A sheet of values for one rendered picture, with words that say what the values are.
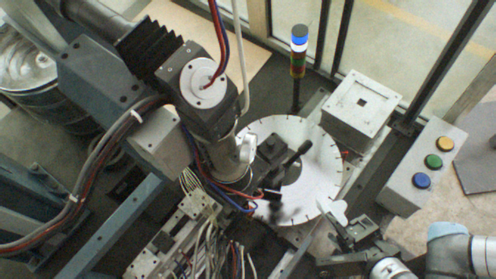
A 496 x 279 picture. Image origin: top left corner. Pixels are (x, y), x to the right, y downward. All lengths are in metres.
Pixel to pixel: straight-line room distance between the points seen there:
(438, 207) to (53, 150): 1.77
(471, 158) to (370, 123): 1.16
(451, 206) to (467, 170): 0.22
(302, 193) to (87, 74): 0.66
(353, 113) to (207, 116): 0.81
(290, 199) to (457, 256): 0.41
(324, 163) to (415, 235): 1.09
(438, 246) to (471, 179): 1.39
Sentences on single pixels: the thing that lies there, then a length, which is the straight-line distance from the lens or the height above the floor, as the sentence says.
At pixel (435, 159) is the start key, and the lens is 1.19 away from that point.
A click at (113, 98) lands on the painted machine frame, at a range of 0.53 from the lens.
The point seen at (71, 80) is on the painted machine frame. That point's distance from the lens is 0.60.
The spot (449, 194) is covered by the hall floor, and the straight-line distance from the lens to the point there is 2.19.
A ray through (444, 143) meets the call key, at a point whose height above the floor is 0.91.
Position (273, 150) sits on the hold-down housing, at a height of 1.25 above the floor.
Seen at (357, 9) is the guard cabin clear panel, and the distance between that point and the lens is 1.17.
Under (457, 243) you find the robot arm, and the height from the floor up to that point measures 1.15.
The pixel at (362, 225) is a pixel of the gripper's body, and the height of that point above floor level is 1.09.
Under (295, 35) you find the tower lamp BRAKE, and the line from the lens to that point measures 1.02.
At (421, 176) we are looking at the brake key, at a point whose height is 0.91.
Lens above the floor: 1.93
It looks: 64 degrees down
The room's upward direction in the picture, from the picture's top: 11 degrees counter-clockwise
